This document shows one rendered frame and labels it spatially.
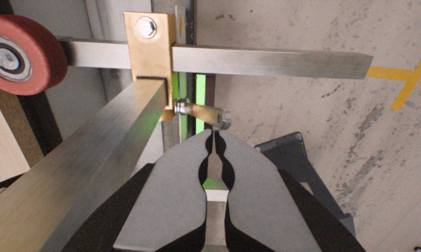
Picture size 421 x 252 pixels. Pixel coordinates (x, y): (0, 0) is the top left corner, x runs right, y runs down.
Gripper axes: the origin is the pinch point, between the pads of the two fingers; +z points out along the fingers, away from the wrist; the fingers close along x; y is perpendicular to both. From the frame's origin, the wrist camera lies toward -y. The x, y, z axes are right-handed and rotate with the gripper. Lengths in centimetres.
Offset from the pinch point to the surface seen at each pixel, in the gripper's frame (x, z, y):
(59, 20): -27.8, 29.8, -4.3
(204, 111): -0.8, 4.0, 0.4
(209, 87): -0.3, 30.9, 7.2
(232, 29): 10, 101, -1
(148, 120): -6.1, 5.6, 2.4
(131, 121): -6.3, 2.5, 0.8
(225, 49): 1.3, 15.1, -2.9
